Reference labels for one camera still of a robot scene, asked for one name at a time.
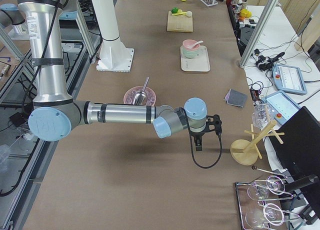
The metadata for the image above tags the wine glass rack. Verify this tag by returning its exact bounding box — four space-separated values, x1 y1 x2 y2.
234 173 302 230

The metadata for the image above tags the teach pendant tablet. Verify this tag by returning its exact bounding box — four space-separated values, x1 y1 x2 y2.
272 64 308 95
265 90 301 125

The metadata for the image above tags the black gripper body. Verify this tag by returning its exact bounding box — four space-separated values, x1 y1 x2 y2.
190 114 222 144

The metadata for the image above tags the top green bowl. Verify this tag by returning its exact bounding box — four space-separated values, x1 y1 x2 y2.
181 46 199 59

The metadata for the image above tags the aluminium frame post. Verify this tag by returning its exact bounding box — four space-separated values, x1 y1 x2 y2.
239 0 279 69

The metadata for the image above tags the green lime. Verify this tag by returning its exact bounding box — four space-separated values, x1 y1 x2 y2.
171 7 179 14

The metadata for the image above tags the large pink ice bowl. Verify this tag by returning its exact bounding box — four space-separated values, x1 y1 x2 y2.
123 86 157 106

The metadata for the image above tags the yellow plastic spoon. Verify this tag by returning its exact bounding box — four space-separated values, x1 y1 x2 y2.
171 11 188 16

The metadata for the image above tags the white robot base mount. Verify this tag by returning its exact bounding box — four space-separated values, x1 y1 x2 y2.
91 0 135 73

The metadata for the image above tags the bamboo cutting board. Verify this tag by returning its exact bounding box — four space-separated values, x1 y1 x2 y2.
166 11 194 33

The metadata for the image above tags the black monitor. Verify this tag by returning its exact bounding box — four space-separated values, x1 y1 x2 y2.
269 106 320 180

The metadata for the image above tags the white ceramic spoon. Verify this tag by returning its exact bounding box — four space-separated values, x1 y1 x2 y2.
189 40 204 49

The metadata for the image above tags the grey folded cloth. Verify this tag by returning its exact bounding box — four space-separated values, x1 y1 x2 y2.
224 89 248 108

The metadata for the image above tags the wooden mug tree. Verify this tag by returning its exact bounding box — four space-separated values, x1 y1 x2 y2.
229 107 285 165

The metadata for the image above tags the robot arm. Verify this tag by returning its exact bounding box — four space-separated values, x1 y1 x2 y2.
17 0 222 151

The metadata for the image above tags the cream serving tray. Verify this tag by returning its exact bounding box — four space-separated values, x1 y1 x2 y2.
180 45 211 73

